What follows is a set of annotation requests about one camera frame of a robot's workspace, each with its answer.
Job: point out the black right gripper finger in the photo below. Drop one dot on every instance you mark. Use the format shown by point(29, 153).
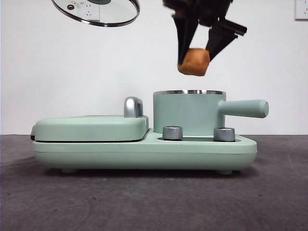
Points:
point(219, 38)
point(184, 36)

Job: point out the brown potato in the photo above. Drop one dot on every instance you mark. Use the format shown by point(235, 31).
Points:
point(193, 62)

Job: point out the glass lid with green knob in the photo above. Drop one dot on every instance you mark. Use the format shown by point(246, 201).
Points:
point(115, 15)

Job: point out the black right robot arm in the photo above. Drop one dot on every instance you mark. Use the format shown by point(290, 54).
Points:
point(199, 9)

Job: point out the silver control knob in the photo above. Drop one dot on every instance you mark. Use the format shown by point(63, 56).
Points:
point(172, 132)
point(223, 134)

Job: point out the mint green breakfast machine base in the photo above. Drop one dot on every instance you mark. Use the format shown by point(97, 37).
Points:
point(144, 156)

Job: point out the white wall socket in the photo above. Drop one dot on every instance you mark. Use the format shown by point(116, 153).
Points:
point(302, 9)
point(90, 13)

